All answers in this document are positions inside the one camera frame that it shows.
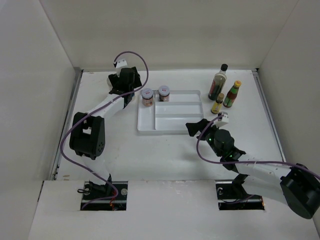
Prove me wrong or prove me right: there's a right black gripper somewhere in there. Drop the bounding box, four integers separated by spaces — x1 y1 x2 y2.
185 118 223 157

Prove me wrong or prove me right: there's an orange spice jar white lid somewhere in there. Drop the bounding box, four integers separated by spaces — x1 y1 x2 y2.
141 88 154 107

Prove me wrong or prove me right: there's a dark spice jar white lid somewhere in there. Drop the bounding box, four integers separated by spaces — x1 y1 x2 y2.
158 85 170 102

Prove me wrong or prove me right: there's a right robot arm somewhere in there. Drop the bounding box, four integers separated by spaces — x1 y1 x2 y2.
185 114 320 219

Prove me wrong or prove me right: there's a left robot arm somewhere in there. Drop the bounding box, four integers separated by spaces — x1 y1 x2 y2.
69 67 142 200

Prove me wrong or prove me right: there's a blue label jar far left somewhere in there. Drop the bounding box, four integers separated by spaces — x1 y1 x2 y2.
106 77 113 89

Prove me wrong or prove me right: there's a white divided organizer tray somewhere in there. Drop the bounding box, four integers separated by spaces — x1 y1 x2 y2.
137 90 204 136

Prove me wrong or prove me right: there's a small yellow label bottle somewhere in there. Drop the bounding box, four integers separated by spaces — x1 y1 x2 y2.
211 92 225 114

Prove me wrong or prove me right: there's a red sauce bottle yellow cap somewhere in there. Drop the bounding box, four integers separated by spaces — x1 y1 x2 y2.
222 80 242 108

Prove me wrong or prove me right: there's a dark soy sauce bottle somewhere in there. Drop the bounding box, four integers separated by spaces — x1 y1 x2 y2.
208 63 229 101

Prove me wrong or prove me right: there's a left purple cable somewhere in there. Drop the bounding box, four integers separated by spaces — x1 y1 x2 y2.
60 51 150 210

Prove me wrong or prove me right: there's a purple cable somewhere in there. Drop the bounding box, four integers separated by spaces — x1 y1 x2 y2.
60 51 150 210
196 114 320 181

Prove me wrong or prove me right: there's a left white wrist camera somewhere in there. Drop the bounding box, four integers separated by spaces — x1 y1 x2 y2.
113 58 128 69

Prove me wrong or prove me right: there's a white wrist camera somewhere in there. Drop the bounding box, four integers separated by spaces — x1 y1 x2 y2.
113 58 128 69
214 112 229 128

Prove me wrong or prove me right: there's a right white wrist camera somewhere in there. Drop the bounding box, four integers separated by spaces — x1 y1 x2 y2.
214 112 229 128

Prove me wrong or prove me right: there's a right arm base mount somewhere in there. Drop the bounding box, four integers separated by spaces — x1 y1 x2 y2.
215 181 265 211

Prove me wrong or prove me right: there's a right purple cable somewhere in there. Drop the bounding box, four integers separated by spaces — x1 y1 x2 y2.
196 114 320 181

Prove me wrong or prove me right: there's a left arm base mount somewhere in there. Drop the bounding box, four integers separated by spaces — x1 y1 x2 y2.
77 181 128 211

